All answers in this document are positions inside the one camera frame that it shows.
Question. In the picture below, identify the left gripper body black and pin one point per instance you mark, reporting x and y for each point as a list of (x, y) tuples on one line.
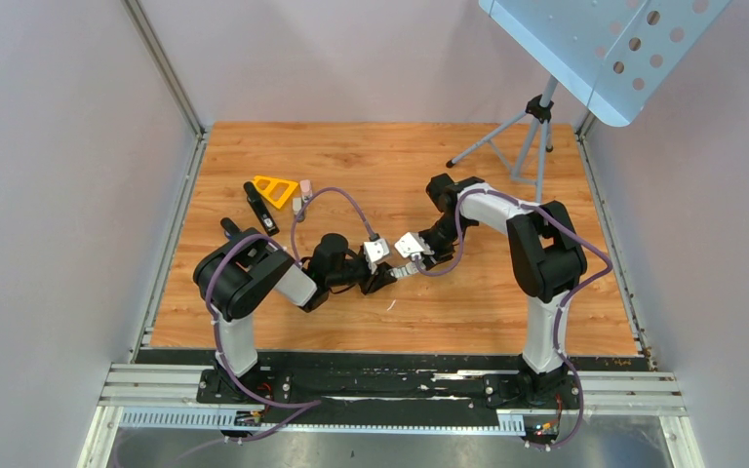
[(361, 275)]

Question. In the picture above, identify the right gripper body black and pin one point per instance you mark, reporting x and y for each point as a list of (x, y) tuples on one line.
[(441, 239)]

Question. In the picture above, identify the pink stapler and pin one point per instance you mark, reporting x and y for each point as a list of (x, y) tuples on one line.
[(306, 189)]

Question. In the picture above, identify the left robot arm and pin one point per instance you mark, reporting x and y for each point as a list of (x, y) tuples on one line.
[(236, 278)]

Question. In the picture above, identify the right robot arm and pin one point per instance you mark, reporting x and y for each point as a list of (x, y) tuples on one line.
[(546, 255)]

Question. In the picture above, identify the yellow plastic triangle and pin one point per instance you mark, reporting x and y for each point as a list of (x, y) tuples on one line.
[(276, 191)]

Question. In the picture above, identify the light blue music stand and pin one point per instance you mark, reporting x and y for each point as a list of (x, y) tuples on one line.
[(610, 55)]

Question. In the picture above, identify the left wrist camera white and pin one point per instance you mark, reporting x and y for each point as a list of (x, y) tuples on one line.
[(375, 252)]

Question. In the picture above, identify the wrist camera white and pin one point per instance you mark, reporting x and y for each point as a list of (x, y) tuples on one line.
[(375, 252), (411, 245)]

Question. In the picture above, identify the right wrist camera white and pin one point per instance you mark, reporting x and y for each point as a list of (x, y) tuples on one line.
[(411, 245)]

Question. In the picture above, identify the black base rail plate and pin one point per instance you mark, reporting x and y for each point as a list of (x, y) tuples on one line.
[(388, 389)]

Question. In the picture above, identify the aluminium frame post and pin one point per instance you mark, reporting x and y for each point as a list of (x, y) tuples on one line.
[(155, 48)]

